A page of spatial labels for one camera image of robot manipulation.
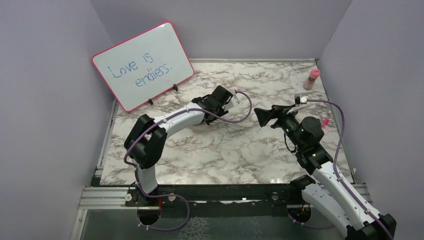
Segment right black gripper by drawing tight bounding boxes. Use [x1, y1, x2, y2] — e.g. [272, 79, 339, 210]
[255, 103, 304, 150]

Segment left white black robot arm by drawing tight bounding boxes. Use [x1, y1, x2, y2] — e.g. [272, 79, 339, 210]
[123, 85, 240, 206]

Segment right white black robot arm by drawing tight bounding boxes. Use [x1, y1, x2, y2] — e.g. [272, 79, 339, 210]
[254, 105, 397, 240]

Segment pink marker pen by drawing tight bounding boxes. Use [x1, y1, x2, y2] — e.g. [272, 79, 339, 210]
[321, 119, 330, 127]

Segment pink glitter bottle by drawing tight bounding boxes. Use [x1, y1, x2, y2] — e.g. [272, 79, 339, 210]
[303, 69, 321, 90]

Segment pink framed whiteboard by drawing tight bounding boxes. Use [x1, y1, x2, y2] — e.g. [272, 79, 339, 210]
[91, 21, 195, 112]

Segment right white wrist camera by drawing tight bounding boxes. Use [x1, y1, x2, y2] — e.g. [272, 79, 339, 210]
[294, 92, 309, 106]

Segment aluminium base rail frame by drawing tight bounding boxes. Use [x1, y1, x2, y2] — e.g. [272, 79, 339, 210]
[71, 60, 364, 240]

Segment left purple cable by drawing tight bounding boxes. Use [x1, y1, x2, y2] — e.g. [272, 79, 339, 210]
[123, 90, 253, 232]

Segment purple cable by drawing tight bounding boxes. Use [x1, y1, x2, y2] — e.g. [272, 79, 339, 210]
[288, 99, 395, 240]
[123, 90, 253, 232]

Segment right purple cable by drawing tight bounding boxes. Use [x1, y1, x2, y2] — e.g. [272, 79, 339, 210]
[288, 99, 395, 240]

